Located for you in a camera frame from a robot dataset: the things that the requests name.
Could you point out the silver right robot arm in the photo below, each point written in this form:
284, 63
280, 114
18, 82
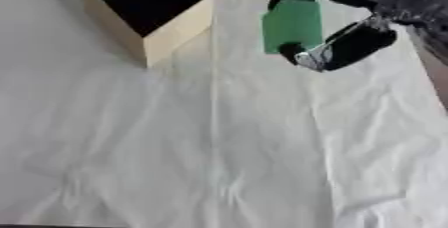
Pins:
424, 8

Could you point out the green rectangular block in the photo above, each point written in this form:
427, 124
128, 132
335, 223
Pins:
291, 25

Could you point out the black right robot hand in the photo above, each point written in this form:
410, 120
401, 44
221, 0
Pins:
361, 43

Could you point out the tan cardboard box black inside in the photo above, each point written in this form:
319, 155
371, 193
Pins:
153, 15

